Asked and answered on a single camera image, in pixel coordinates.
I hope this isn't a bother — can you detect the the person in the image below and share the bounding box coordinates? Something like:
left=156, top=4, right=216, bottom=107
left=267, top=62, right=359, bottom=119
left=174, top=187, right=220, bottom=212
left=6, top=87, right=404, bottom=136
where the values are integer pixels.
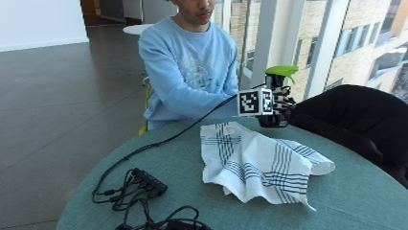
left=139, top=0, right=240, bottom=131

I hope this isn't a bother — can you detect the black box device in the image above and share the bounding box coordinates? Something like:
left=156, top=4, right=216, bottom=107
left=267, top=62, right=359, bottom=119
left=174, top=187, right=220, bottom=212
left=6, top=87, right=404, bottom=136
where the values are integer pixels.
left=164, top=219, right=214, bottom=230

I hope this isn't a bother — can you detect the long black glove cable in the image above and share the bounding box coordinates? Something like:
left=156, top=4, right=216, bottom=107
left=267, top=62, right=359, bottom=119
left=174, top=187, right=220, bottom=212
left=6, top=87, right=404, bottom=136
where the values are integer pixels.
left=91, top=83, right=267, bottom=204

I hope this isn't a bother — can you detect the black chair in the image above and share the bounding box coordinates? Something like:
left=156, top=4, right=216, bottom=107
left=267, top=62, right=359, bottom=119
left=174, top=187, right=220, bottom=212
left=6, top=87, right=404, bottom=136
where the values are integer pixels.
left=289, top=83, right=408, bottom=190

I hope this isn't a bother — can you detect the looped black cable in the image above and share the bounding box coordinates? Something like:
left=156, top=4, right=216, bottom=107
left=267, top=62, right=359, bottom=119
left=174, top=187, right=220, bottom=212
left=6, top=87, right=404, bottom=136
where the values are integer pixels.
left=113, top=204, right=202, bottom=230

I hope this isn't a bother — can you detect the yellow-green chair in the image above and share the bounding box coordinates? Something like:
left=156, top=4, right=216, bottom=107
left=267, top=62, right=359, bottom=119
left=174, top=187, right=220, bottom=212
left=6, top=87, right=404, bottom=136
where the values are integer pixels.
left=137, top=76, right=153, bottom=136

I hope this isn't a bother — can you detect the black usb hub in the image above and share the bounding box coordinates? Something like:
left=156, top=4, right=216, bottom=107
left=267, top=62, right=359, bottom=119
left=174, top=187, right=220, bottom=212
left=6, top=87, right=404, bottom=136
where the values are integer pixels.
left=129, top=167, right=170, bottom=197

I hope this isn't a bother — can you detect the black spray bottle green trigger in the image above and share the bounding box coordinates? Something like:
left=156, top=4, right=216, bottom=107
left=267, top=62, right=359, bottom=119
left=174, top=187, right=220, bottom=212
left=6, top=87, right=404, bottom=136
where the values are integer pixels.
left=258, top=64, right=299, bottom=129

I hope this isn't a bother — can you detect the white cube with black markers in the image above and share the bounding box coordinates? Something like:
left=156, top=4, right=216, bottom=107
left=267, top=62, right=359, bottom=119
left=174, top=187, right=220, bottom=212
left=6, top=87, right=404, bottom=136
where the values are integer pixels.
left=236, top=88, right=274, bottom=118

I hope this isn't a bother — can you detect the narrow white window pillar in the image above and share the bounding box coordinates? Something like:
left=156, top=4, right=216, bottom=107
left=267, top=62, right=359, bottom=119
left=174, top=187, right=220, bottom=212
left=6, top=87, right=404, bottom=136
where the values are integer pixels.
left=302, top=0, right=353, bottom=101

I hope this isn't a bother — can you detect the wide white window pillar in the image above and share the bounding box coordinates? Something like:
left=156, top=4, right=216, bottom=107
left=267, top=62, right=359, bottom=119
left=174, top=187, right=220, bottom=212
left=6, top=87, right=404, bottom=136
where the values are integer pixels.
left=249, top=0, right=309, bottom=88

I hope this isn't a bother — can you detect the white round table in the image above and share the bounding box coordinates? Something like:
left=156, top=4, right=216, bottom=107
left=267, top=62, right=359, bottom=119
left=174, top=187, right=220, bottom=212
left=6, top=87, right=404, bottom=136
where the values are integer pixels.
left=121, top=23, right=156, bottom=36

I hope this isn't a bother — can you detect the white cloth with blue stripes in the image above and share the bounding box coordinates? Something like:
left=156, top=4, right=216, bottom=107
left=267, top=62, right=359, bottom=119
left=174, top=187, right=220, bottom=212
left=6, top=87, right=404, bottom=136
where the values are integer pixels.
left=200, top=121, right=337, bottom=212

